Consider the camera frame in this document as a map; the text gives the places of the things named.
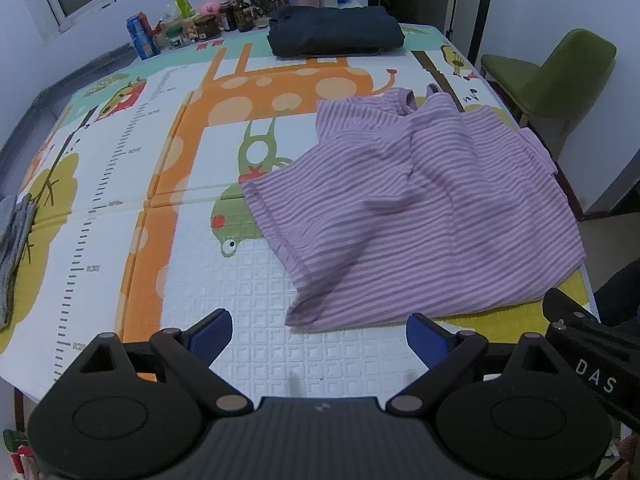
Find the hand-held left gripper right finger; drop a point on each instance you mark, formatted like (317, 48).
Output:
(427, 340)

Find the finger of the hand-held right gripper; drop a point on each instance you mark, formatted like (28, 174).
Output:
(567, 310)

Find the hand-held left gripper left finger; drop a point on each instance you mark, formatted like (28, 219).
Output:
(210, 335)

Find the purple striped shirt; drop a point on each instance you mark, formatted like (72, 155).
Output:
(400, 200)

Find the folded navy clothes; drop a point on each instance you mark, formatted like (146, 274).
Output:
(335, 30)

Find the printed cartoon play mat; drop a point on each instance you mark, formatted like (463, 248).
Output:
(225, 285)

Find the person's dark trouser leg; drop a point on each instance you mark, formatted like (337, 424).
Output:
(622, 295)

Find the grey cloth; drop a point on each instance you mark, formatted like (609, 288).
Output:
(15, 240)

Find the red and green toy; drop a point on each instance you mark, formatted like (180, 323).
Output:
(15, 455)

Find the green chair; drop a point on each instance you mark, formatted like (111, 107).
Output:
(560, 80)

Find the green cap jar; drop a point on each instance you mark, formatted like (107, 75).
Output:
(176, 40)

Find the dark sauce jar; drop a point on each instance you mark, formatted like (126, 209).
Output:
(207, 30)

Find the blue snack can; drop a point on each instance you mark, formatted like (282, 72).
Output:
(142, 37)

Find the brown bottle red label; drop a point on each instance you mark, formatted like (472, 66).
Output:
(227, 17)

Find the brown dropper bottle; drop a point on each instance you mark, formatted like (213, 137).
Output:
(244, 15)

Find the pink pig toy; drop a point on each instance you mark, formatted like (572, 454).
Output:
(210, 9)

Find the green spray bottle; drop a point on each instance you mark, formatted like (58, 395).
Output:
(184, 5)

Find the grey padded rail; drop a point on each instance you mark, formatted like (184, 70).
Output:
(60, 87)

